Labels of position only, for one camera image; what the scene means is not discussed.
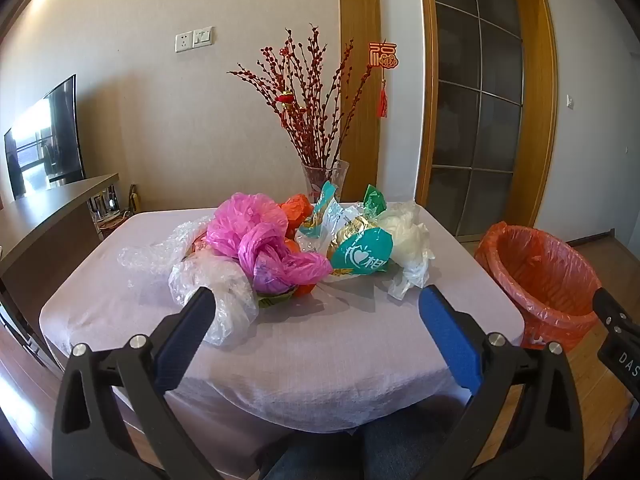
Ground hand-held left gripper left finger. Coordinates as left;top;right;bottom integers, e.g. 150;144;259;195
51;286;223;480

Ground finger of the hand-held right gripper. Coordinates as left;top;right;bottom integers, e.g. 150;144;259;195
592;287;640;343

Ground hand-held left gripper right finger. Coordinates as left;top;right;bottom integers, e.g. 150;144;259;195
419;285;586;480

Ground clear plastic bag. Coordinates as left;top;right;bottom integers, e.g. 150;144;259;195
169;254;260;347

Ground trash bin with orange liner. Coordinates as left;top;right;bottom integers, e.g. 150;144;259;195
474;221;604;352

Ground crinkled clear plastic wrap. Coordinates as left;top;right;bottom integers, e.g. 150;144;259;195
117;216;213;288

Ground light green wrapper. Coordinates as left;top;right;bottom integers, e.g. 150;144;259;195
257;287;297;308

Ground white plastic bag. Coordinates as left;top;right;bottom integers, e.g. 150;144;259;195
377;202;432;302

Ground teal and white packaging bag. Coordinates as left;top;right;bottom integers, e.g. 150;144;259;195
327;227;397;279

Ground pink plastic bag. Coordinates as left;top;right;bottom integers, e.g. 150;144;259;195
206;192;333;296

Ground person's dark trousers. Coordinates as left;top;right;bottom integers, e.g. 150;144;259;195
259;412;482;480

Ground green packet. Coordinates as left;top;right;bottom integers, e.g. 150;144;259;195
362;184;389;217

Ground white and teal packet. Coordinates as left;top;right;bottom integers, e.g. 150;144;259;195
294;180;342;257

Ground wooden cabinet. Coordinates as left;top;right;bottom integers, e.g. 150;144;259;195
0;174;121;363

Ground glass vase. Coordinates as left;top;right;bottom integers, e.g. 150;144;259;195
301;160;350;207

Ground frosted glass door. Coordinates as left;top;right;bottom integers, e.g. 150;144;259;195
430;0;526;239

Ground flat screen television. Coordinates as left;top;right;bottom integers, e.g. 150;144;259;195
4;74;86;201

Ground red berry branches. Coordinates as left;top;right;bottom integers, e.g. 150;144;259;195
227;24;374;172

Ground red hanging knot ornament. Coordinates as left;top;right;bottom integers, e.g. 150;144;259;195
368;40;400;119

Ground wooden door frame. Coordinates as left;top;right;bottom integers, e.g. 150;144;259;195
417;0;559;242

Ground wooden wall panel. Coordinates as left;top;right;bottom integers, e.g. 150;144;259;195
338;0;387;196

